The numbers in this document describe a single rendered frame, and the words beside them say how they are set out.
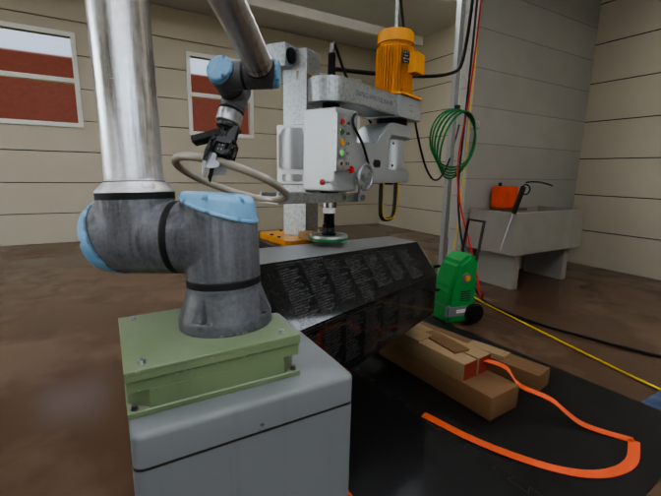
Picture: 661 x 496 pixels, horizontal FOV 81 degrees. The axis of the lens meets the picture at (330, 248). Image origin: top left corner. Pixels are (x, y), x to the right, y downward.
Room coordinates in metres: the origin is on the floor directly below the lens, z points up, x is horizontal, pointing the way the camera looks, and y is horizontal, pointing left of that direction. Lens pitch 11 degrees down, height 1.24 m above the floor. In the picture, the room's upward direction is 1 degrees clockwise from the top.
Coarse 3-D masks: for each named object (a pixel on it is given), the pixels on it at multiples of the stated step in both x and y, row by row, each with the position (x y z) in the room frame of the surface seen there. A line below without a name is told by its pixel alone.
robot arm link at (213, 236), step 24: (192, 192) 0.76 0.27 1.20; (216, 192) 0.83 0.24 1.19; (168, 216) 0.73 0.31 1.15; (192, 216) 0.72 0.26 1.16; (216, 216) 0.71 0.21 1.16; (240, 216) 0.73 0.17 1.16; (168, 240) 0.71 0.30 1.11; (192, 240) 0.71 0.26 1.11; (216, 240) 0.71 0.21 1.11; (240, 240) 0.73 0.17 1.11; (168, 264) 0.73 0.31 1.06; (192, 264) 0.72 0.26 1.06; (216, 264) 0.71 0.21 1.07; (240, 264) 0.72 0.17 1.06
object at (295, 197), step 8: (264, 192) 1.83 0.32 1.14; (272, 192) 1.87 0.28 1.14; (296, 192) 2.01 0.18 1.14; (304, 192) 2.05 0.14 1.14; (312, 192) 2.10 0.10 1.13; (320, 192) 2.16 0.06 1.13; (344, 192) 2.34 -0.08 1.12; (288, 200) 1.80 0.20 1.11; (296, 200) 1.84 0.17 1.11; (304, 200) 1.89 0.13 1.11; (312, 200) 1.93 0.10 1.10; (320, 200) 1.98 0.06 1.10; (328, 200) 2.04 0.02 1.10; (336, 200) 2.10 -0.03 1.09; (344, 200) 2.14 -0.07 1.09; (352, 200) 2.22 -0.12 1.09
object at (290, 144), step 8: (280, 136) 2.78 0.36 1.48; (288, 136) 2.73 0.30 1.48; (296, 136) 2.71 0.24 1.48; (280, 144) 2.78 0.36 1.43; (288, 144) 2.73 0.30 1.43; (296, 144) 2.71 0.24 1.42; (280, 152) 2.78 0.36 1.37; (288, 152) 2.73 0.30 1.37; (296, 152) 2.71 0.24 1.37; (280, 160) 2.78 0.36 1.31; (288, 160) 2.73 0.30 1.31; (296, 160) 2.71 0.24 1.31; (288, 168) 2.74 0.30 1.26; (296, 168) 2.73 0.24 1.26
